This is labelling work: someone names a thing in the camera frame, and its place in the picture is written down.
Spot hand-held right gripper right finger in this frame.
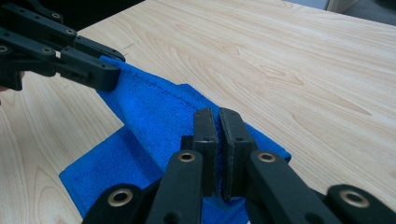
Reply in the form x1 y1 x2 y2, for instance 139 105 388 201
219 106 260 201

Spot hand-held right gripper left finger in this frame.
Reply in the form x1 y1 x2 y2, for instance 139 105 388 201
180 107 219 198

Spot blue cloth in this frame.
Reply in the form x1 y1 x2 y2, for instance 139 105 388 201
58 55 293 224

